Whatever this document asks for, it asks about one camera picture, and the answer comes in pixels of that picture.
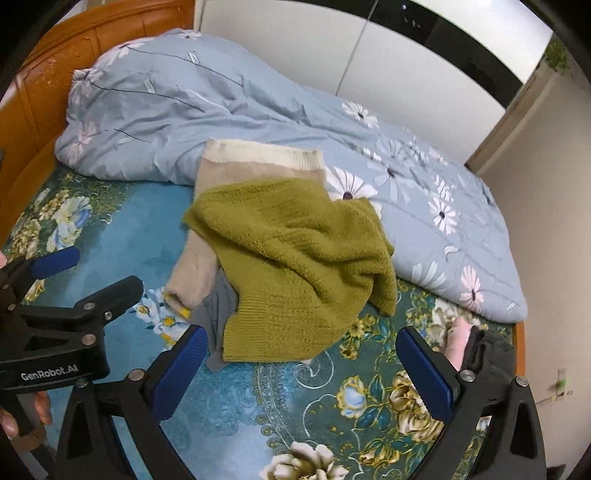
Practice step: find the green plant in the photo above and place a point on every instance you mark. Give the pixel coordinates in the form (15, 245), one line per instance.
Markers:
(558, 55)

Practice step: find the wooden bed frame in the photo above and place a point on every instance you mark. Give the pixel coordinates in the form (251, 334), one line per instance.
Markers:
(520, 346)

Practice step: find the wooden headboard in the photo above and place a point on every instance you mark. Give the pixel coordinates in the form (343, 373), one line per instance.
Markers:
(55, 50)

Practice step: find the beige knitted sweater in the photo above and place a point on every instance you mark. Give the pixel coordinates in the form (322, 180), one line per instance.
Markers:
(217, 170)

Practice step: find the green knitted sweater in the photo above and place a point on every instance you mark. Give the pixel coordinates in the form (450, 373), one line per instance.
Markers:
(300, 258)

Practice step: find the person's left hand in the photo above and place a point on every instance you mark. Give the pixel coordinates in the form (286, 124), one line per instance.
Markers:
(39, 408)

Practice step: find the blue floral quilt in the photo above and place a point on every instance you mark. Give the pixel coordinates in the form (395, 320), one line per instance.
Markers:
(221, 101)

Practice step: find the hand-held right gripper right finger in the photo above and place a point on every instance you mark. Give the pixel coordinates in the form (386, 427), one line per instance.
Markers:
(425, 374)

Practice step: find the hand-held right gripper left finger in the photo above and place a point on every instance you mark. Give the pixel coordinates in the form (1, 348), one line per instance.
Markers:
(182, 374)

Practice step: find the floral bed sheet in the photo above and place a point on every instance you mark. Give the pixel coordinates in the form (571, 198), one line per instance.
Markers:
(115, 240)

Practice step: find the dark garment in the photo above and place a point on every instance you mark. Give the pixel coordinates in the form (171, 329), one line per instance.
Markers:
(491, 353)

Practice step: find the pink fluffy garment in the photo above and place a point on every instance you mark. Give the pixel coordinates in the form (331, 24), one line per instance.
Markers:
(459, 344)

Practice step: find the wall socket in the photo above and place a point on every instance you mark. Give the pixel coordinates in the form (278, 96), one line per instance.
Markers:
(562, 382)

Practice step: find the grey garment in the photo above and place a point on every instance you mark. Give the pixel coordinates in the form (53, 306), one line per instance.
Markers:
(221, 304)

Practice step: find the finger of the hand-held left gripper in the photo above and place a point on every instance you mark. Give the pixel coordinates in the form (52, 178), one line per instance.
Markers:
(55, 261)
(115, 295)

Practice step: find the white wardrobe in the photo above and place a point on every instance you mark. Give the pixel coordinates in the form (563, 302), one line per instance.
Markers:
(286, 41)

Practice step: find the black wardrobe panel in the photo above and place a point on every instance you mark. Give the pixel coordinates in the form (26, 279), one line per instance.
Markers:
(461, 27)

